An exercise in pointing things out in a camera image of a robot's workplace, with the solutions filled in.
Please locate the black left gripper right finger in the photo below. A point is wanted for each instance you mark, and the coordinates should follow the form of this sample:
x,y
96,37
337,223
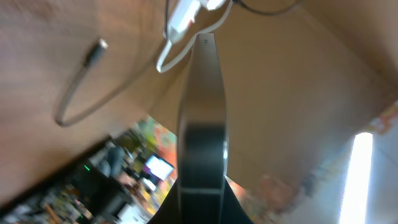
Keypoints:
x,y
232,211

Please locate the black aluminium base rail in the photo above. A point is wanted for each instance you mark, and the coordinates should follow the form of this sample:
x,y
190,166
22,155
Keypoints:
x,y
52,178

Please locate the white usb charger plug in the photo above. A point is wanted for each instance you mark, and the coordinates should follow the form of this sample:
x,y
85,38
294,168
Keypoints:
x,y
211,5

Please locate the white power strip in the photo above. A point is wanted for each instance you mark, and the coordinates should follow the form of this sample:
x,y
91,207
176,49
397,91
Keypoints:
x,y
182,17

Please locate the turquoise screen smartphone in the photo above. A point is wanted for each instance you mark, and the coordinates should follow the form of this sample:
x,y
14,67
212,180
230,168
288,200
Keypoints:
x,y
202,149

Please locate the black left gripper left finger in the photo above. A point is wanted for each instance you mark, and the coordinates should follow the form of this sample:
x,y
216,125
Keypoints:
x,y
169,212

